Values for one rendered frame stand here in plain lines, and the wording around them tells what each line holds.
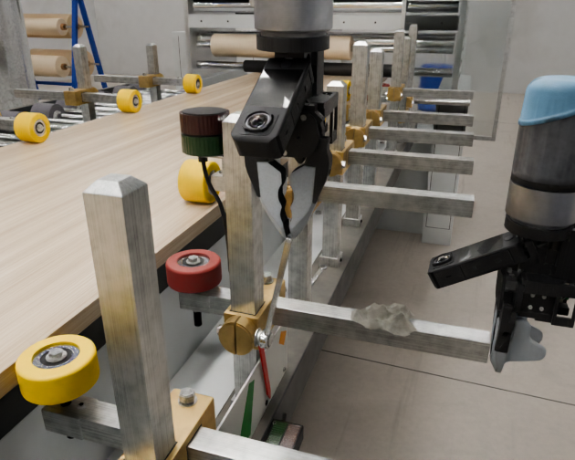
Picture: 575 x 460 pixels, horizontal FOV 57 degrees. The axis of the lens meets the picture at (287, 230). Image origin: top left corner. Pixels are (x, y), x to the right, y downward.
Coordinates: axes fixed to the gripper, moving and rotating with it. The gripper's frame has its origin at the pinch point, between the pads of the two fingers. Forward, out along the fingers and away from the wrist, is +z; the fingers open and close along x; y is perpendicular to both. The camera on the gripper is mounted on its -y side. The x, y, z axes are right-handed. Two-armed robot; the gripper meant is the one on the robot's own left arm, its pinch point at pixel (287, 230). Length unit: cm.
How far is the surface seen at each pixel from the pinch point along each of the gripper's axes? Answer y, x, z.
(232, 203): 5.1, 8.8, 0.0
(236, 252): 4.7, 8.4, 6.6
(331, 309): 10.4, -2.9, 16.6
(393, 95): 153, 9, 15
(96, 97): 110, 109, 14
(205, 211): 30.2, 26.0, 13.8
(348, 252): 62, 5, 35
